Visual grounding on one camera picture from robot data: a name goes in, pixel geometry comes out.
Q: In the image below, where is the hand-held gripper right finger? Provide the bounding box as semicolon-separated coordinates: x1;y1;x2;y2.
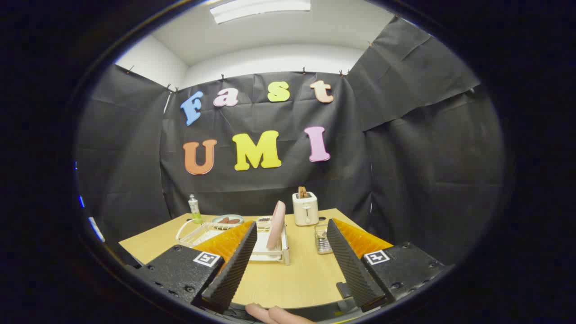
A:
327;218;446;312

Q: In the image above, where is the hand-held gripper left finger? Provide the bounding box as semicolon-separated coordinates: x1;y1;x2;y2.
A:
135;220;258;315

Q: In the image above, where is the white dish rack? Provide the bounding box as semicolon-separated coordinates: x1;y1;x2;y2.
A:
175;217;291;265

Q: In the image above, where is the metal wire basket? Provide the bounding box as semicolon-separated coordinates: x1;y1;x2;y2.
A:
314;224;334;255

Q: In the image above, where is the pink plate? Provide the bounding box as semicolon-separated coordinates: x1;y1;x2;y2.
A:
265;200;287;250

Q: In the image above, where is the pale green plate with food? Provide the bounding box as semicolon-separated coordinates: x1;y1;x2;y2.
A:
211;214;244;227

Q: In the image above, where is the green dish soap bottle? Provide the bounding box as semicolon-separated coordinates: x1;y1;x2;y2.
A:
188;194;203;224

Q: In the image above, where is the white toaster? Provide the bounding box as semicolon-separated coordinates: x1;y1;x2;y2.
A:
292;192;319;226

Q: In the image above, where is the ceiling light panel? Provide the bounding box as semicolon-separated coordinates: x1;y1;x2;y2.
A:
209;0;312;24

